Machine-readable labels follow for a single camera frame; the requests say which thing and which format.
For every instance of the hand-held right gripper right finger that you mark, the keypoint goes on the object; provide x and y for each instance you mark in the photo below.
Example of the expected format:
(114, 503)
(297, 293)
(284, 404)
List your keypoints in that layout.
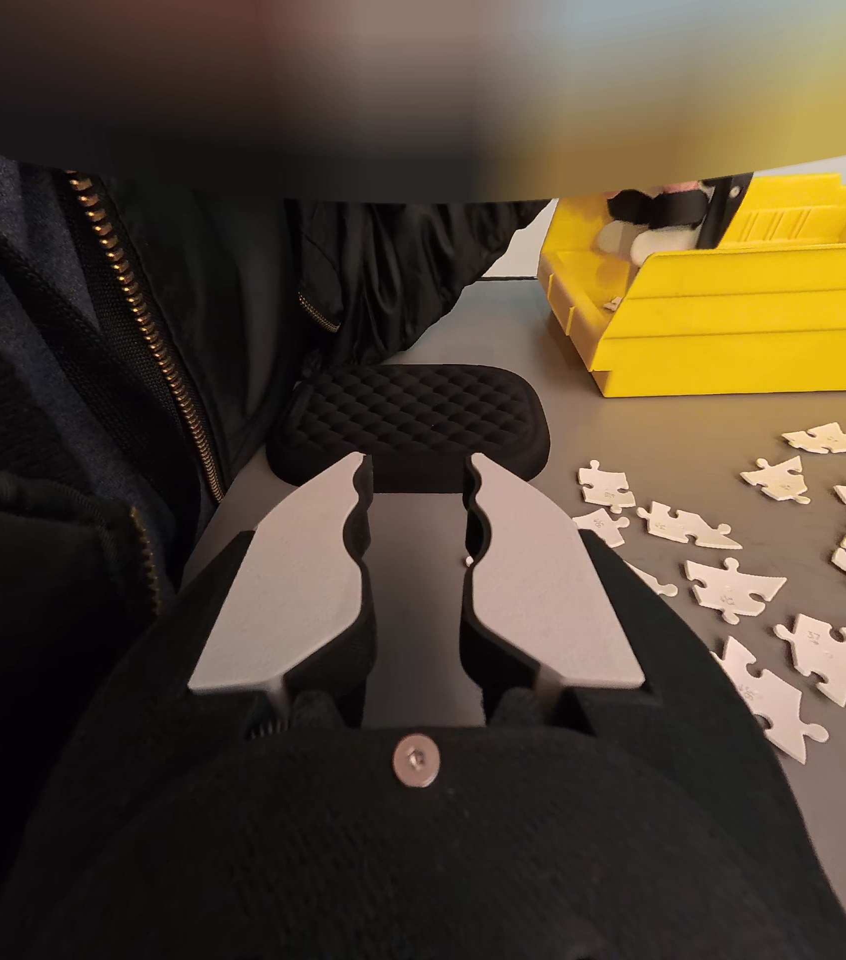
(550, 600)

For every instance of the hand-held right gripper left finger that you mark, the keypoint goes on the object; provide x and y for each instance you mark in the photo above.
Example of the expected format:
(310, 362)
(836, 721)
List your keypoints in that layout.
(288, 600)

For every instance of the yellow plastic bin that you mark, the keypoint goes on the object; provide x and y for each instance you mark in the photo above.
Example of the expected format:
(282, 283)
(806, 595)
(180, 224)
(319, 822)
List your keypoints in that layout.
(730, 337)

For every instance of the spread of white jigsaw pieces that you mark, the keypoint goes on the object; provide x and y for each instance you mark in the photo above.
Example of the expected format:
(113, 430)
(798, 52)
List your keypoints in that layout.
(730, 585)

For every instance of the person's jacketed torso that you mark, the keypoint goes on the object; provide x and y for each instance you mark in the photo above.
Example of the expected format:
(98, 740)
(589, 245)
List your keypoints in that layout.
(55, 337)

